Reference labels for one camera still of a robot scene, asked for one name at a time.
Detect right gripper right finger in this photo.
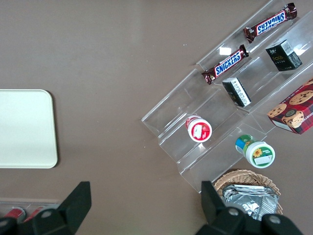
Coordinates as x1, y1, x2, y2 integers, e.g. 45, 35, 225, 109
198, 181, 246, 235

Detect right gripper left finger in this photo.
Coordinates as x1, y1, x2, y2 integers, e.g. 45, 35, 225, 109
18, 181, 92, 235

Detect light wicker basket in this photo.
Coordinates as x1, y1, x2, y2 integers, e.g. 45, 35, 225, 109
213, 168, 284, 216

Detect cream plastic serving tray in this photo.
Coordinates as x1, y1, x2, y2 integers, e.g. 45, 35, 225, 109
0, 89, 58, 169

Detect red cola bottle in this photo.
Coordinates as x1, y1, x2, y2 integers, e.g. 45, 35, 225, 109
25, 206, 47, 222
4, 207, 25, 218

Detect silver foil packet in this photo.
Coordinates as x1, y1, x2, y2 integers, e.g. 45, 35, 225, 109
221, 185, 279, 218

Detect clear acrylic bottle rack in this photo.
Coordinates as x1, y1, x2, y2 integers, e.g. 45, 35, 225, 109
0, 197, 62, 221

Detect green lid sunflower cup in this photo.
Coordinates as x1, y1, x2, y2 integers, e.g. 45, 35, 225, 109
235, 134, 276, 169

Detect red lid yogurt cup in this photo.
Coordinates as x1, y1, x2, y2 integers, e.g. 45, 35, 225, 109
185, 115, 213, 143

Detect clear acrylic stepped stand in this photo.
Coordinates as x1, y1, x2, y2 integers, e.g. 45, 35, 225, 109
141, 0, 313, 194

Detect small black carton box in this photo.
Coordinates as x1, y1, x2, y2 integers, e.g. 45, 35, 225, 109
265, 39, 303, 72
222, 77, 252, 108

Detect red chocolate cookie box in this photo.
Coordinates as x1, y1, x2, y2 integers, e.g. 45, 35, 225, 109
267, 77, 313, 135

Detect Snickers chocolate bar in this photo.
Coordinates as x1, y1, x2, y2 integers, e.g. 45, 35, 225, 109
201, 44, 250, 86
243, 2, 298, 44

